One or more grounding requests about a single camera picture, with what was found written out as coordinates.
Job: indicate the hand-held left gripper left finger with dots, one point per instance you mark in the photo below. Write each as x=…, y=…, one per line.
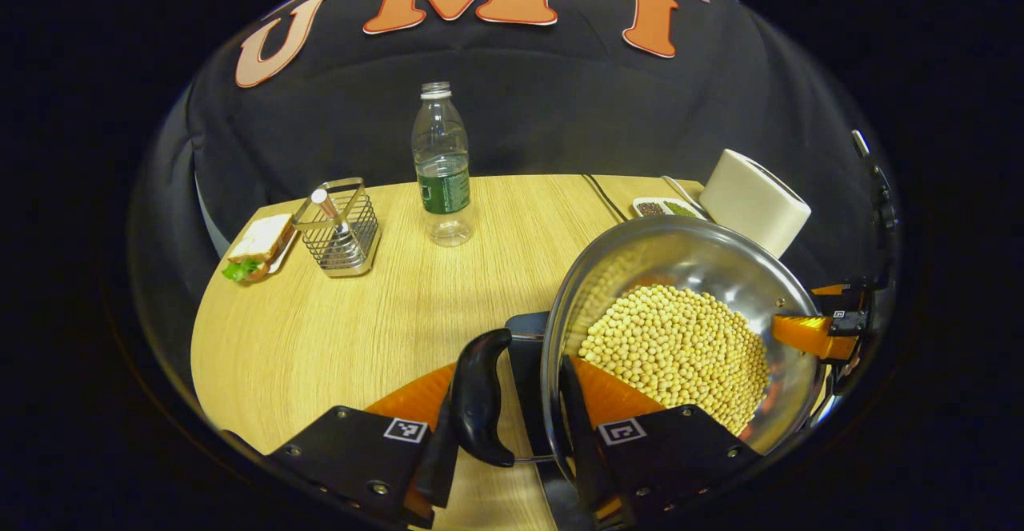
x=438, y=475

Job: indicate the sandwich with lettuce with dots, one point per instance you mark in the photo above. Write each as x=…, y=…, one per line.
x=260, y=239

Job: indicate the red checkered stick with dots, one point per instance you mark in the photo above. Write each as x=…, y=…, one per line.
x=328, y=207

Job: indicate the white divided bean dish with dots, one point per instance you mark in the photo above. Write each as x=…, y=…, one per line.
x=664, y=208

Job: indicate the clear plastic water bottle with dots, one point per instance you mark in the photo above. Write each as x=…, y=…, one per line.
x=442, y=187

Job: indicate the black backdrop cloth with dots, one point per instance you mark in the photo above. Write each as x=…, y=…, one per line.
x=560, y=107

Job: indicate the black induction cooktop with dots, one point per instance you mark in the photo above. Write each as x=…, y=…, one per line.
x=528, y=387

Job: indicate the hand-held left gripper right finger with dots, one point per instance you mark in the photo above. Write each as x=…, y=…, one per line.
x=582, y=455

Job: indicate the pile of yellow soybeans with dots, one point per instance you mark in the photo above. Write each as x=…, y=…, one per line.
x=680, y=351

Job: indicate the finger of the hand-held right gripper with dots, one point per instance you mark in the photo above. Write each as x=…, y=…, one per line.
x=850, y=297
x=812, y=337

